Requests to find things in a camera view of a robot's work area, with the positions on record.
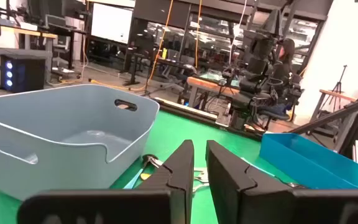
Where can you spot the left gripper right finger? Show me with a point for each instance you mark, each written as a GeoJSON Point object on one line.
{"type": "Point", "coordinates": [228, 186]}

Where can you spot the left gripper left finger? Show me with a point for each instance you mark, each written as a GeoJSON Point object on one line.
{"type": "Point", "coordinates": [172, 174]}

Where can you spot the green table mat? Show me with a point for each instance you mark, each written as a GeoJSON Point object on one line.
{"type": "Point", "coordinates": [179, 130]}

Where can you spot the person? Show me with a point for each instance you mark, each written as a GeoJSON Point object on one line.
{"type": "Point", "coordinates": [286, 53]}

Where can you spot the wooden workbench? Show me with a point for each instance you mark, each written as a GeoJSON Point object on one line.
{"type": "Point", "coordinates": [207, 84]}

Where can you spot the small wooden table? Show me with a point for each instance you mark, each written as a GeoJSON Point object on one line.
{"type": "Point", "coordinates": [337, 95]}

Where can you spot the black tripod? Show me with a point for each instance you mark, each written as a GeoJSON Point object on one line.
{"type": "Point", "coordinates": [339, 84]}

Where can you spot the blue plastic tray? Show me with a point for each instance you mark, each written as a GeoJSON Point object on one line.
{"type": "Point", "coordinates": [315, 161]}

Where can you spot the grey-blue plastic tub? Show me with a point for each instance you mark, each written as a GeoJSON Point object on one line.
{"type": "Point", "coordinates": [57, 118]}

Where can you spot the large white display screen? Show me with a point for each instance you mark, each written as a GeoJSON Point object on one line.
{"type": "Point", "coordinates": [112, 23]}

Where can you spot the grey office chair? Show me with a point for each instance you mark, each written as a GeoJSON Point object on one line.
{"type": "Point", "coordinates": [61, 46]}

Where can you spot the black standing desk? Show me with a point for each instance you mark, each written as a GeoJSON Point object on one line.
{"type": "Point", "coordinates": [67, 31]}

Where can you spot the black computer tower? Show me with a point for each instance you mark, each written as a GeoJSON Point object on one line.
{"type": "Point", "coordinates": [23, 74]}

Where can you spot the wood-top desk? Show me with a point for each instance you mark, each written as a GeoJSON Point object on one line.
{"type": "Point", "coordinates": [20, 31]}

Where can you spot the black frame strut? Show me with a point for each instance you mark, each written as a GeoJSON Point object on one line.
{"type": "Point", "coordinates": [337, 113]}

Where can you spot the black pedestal stand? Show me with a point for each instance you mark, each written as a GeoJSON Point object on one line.
{"type": "Point", "coordinates": [135, 68]}

